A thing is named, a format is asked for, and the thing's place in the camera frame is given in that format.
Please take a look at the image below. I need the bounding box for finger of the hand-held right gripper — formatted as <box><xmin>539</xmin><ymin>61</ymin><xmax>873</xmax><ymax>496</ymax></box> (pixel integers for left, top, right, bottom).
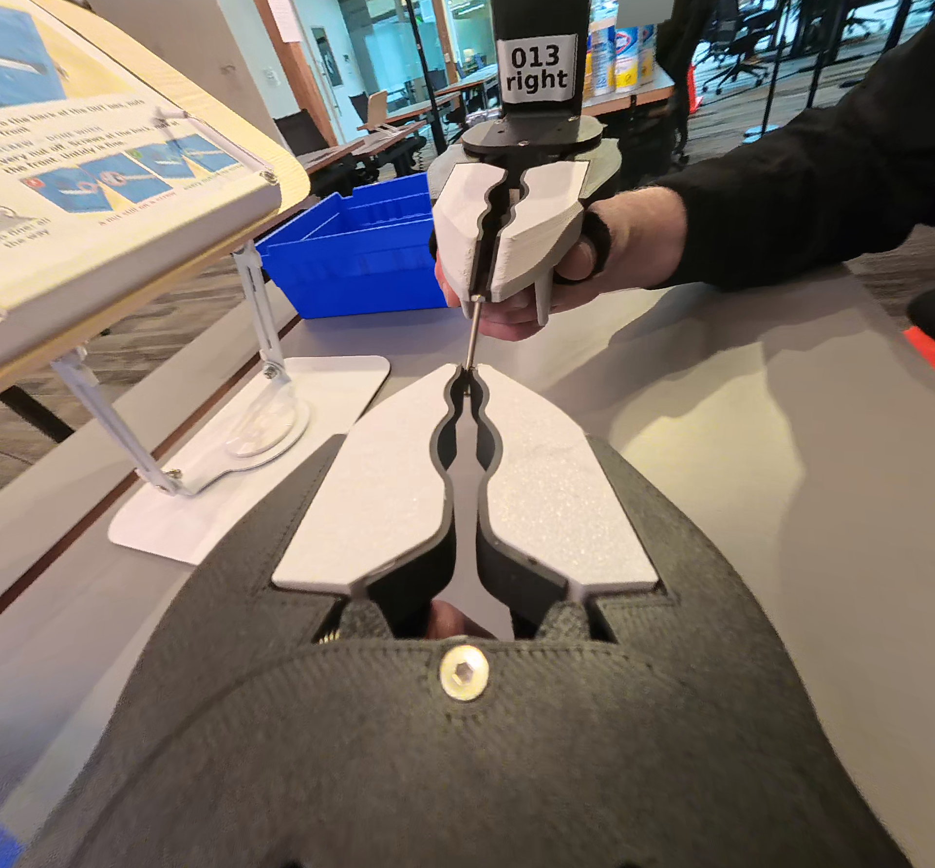
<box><xmin>431</xmin><ymin>164</ymin><xmax>508</xmax><ymax>299</ymax></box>
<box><xmin>488</xmin><ymin>161</ymin><xmax>591</xmax><ymax>327</ymax></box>

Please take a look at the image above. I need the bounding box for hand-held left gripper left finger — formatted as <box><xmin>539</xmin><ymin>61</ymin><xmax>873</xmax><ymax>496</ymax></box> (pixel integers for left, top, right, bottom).
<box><xmin>270</xmin><ymin>362</ymin><xmax>464</xmax><ymax>641</ymax></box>

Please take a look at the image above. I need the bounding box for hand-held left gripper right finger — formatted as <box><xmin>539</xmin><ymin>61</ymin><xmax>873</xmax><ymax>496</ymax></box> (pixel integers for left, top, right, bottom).
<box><xmin>475</xmin><ymin>362</ymin><xmax>661</xmax><ymax>641</ymax></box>

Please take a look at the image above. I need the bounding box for person's right forearm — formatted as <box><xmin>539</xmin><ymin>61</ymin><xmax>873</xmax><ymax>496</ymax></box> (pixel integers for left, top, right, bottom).
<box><xmin>652</xmin><ymin>24</ymin><xmax>935</xmax><ymax>293</ymax></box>

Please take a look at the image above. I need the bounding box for person's right hand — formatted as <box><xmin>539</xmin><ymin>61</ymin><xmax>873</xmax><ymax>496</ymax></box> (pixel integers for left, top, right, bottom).
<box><xmin>434</xmin><ymin>185</ymin><xmax>689</xmax><ymax>343</ymax></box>

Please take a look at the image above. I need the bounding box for blue plastic bin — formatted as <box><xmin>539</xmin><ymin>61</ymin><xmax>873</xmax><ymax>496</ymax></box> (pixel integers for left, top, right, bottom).
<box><xmin>257</xmin><ymin>172</ymin><xmax>448</xmax><ymax>321</ymax></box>

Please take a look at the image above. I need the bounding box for white document stand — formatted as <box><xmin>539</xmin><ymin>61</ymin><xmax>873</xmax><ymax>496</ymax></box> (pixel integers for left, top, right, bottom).
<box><xmin>0</xmin><ymin>0</ymin><xmax>392</xmax><ymax>568</ymax></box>

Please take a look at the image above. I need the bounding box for black office chair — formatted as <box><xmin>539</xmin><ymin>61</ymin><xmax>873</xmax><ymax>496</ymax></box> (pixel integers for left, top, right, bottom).
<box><xmin>656</xmin><ymin>0</ymin><xmax>726</xmax><ymax>168</ymax></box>

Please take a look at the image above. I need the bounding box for white paper notice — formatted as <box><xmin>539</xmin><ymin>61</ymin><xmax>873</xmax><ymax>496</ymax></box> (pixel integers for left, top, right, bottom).
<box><xmin>257</xmin><ymin>0</ymin><xmax>302</xmax><ymax>45</ymax></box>

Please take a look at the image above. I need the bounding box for printed instruction sheet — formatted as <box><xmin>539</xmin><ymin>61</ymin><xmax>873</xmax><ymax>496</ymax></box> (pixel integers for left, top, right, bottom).
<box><xmin>0</xmin><ymin>0</ymin><xmax>271</xmax><ymax>255</ymax></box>

